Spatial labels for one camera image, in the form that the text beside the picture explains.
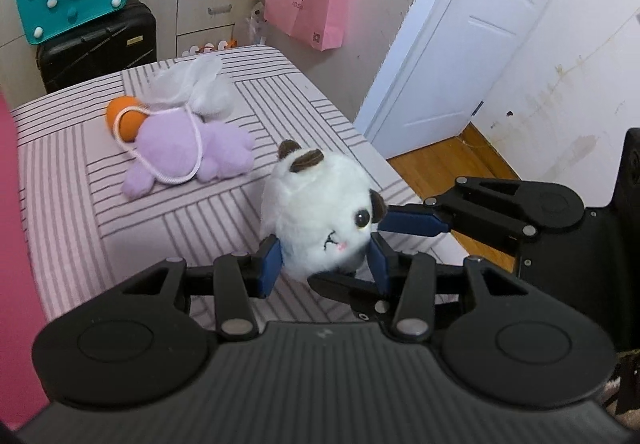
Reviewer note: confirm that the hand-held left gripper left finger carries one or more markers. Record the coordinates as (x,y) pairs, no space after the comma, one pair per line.
(270,265)

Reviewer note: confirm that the white panda plush toy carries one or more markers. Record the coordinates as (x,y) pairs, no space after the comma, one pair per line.
(315,209)

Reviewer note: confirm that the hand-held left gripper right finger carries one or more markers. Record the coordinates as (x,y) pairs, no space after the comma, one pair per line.
(377,265)

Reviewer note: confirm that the white door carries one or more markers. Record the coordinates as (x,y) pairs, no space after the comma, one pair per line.
(480,54)

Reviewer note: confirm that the purple plush toy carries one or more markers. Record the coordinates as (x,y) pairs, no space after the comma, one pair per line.
(170,146)

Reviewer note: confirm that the black suitcase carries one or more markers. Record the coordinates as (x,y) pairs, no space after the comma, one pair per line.
(95,56)

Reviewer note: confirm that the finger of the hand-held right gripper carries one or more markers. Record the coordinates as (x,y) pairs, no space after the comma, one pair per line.
(340,290)
(412,220)

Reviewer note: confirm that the pink cardboard box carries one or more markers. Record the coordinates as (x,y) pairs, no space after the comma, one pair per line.
(15,224)

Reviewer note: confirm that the orange ball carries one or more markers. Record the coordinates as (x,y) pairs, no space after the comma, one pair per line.
(125,120)

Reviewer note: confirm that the small white hanging charm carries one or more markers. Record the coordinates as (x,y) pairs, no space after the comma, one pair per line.
(256,21)

